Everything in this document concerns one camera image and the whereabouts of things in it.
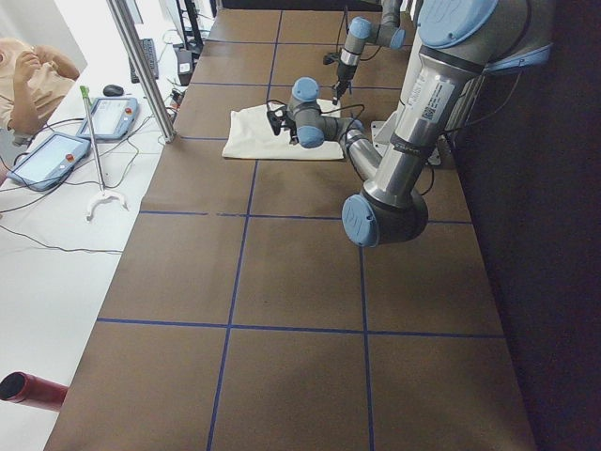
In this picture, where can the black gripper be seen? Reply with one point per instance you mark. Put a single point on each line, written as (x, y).
(343, 73)
(293, 132)

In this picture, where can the cream long-sleeve cat shirt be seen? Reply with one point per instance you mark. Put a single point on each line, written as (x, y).
(252, 138)

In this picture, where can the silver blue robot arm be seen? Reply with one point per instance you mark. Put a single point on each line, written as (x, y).
(455, 42)
(387, 33)

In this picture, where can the black keyboard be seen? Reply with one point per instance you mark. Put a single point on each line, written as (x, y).
(149, 51)

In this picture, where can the far blue teach pendant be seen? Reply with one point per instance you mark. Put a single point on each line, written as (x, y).
(112, 117)

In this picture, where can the blue teach pendant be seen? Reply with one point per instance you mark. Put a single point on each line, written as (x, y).
(50, 162)
(112, 117)

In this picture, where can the black computer mouse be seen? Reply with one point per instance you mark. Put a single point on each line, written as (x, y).
(113, 91)

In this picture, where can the white reacher stick green tip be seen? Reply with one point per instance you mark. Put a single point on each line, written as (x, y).
(104, 195)

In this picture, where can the near blue teach pendant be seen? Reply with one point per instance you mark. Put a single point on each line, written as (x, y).
(50, 162)

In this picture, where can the seated person in beige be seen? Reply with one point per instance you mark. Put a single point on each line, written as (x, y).
(34, 81)

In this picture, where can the red cylinder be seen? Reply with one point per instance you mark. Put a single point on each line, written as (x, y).
(33, 391)

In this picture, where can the aluminium frame post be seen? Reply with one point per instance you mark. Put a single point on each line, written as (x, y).
(129, 36)

